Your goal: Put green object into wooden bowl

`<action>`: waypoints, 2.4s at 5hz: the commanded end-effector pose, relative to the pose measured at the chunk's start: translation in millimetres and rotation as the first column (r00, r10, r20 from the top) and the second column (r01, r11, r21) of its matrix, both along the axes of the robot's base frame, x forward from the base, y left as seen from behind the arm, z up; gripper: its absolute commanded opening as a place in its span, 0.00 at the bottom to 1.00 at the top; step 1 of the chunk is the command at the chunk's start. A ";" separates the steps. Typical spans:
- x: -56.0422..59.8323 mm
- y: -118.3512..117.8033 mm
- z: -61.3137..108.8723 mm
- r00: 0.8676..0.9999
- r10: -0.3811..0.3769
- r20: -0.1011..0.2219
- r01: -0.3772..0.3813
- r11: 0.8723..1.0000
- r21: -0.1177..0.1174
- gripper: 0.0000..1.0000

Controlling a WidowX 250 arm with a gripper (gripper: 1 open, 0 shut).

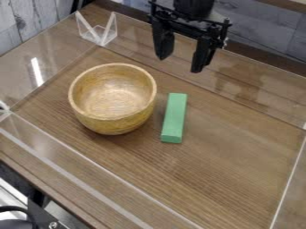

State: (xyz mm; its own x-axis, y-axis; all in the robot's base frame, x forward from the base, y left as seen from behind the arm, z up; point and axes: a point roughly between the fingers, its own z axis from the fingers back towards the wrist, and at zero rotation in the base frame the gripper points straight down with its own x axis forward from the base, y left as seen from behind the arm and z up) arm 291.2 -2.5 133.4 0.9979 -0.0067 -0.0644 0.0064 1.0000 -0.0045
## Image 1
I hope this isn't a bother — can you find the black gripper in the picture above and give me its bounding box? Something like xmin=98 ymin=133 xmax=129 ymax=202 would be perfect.
xmin=149 ymin=0 xmax=233 ymax=73

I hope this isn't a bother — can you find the green rectangular block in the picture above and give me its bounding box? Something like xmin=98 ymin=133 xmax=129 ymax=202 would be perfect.
xmin=161 ymin=93 xmax=187 ymax=143

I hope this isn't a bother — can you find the wooden bowl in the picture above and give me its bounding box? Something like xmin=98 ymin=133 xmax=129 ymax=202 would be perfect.
xmin=68 ymin=63 xmax=157 ymax=135

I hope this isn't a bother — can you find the clear acrylic corner bracket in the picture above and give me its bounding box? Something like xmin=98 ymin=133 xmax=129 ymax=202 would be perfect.
xmin=75 ymin=11 xmax=118 ymax=47

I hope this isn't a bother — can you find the clear acrylic enclosure wall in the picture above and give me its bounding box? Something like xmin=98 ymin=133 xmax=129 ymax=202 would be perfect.
xmin=0 ymin=14 xmax=306 ymax=229

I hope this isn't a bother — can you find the black metal bracket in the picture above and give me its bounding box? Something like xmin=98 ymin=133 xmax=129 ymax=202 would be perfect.
xmin=28 ymin=199 xmax=60 ymax=229

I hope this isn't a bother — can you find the black cable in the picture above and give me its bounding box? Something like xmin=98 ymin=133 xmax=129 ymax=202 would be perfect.
xmin=0 ymin=205 xmax=31 ymax=222

